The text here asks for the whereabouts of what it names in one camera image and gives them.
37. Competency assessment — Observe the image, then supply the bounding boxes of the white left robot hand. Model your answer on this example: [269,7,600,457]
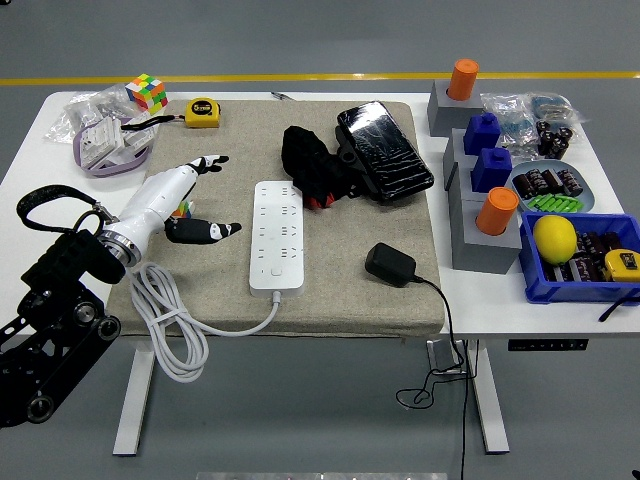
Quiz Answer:
[110,153,244,254]

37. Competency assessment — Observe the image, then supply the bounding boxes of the black plug adapter with cord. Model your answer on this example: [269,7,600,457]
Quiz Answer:
[364,242,474,480]

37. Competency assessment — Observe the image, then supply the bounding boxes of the purple tray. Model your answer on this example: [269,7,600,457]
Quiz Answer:
[72,117,156,180]

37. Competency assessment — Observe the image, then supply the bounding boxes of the white plastic socket parts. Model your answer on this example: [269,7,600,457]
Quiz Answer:
[79,115,154,169]

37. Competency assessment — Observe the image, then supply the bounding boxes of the yellow tape measure black label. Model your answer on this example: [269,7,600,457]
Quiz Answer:
[119,97,222,132]

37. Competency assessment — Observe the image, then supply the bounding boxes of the grey-brown fabric mat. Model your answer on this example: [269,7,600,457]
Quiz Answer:
[107,99,446,339]

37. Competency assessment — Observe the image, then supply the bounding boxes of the small colourful puzzle cube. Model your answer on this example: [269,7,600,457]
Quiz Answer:
[124,73,169,114]

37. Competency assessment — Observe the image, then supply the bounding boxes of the clear bags of white parts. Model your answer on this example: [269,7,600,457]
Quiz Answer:
[44,83,139,146]

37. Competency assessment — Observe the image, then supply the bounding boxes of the black cloth with red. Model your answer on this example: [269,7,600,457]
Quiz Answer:
[280,124,369,210]

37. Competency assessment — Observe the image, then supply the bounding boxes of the black holder with round knob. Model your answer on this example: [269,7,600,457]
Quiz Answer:
[333,125,366,166]

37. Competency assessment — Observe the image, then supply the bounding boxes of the white table leg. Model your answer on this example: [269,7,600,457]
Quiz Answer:
[112,344,156,457]
[467,339,511,455]

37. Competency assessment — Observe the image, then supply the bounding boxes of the glossy black wrapped box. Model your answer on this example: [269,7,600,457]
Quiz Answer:
[336,100,435,204]

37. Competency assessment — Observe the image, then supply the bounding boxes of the grey block square hole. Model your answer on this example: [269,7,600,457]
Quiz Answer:
[444,161,489,204]
[442,127,477,190]

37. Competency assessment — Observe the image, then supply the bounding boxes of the metal hook under table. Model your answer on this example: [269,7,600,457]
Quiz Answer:
[425,339,469,376]

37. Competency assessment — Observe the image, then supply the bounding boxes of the orange cylinder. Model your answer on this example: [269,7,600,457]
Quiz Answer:
[475,186,520,236]
[446,58,480,101]

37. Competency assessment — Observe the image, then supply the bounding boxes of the large grey block round hole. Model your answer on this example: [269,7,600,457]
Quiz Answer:
[448,192,524,275]

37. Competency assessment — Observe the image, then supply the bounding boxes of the blue square peg block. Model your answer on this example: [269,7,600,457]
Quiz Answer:
[463,112,502,156]
[471,147,514,194]

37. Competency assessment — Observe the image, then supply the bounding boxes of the clear bag of white parts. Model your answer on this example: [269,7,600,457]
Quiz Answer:
[480,92,540,147]

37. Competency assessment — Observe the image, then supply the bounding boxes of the green plastic pieces pile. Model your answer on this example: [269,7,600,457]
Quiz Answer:
[528,194,584,213]

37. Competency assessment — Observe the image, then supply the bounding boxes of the yellow lemon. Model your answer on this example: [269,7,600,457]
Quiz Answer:
[532,215,579,265]

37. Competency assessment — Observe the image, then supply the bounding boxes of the loose dark capacitors cluster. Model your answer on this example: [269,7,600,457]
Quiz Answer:
[536,119,575,160]

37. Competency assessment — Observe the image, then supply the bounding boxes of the blue plastic bin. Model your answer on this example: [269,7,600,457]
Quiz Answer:
[518,212,640,305]

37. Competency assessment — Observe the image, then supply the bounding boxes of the clear bag of blue parts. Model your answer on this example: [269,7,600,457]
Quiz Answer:
[528,91,591,126]

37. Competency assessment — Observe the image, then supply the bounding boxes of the black table control panel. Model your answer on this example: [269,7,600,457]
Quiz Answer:
[508,338,589,352]

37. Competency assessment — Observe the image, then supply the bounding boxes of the blue-grey oval plate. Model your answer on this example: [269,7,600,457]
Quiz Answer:
[509,160,597,214]

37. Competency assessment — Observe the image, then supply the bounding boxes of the dark capacitors pile in bin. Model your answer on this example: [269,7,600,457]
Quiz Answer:
[544,230,624,284]

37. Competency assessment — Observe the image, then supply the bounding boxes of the yellow tape measure plain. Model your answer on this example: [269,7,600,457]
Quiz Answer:
[598,248,640,323]

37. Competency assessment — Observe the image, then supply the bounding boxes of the white power strip with cable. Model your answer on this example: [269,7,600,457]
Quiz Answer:
[128,179,308,385]

